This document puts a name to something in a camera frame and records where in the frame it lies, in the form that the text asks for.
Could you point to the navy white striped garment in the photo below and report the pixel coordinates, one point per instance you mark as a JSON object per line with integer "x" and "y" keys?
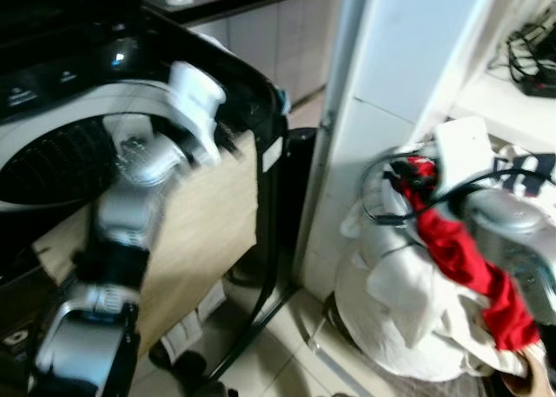
{"x": 530, "y": 167}

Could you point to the red garment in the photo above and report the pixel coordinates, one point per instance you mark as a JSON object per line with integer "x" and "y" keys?
{"x": 460, "y": 249}

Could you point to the white laundry pile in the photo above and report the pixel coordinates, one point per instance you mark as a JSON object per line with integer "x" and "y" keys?
{"x": 391, "y": 301}

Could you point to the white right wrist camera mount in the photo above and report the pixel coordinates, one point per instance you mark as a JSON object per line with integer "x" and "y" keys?
{"x": 463, "y": 152}

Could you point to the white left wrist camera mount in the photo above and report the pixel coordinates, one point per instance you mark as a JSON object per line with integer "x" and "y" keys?
{"x": 196, "y": 93}

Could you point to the white shelf unit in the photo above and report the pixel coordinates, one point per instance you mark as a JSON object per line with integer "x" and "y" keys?
{"x": 391, "y": 58}

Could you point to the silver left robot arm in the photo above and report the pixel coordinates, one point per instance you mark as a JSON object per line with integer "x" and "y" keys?
{"x": 117, "y": 215}

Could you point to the beige wooden board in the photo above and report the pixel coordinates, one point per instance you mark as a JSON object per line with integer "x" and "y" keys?
{"x": 204, "y": 232}

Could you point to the white cabinet with dark counter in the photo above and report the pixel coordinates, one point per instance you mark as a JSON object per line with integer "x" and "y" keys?
{"x": 261, "y": 41}

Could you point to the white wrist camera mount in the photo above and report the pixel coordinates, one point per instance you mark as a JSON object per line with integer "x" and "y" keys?
{"x": 196, "y": 93}
{"x": 463, "y": 152}

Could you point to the white slipper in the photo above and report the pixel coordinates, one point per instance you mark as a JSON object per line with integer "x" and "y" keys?
{"x": 187, "y": 327}

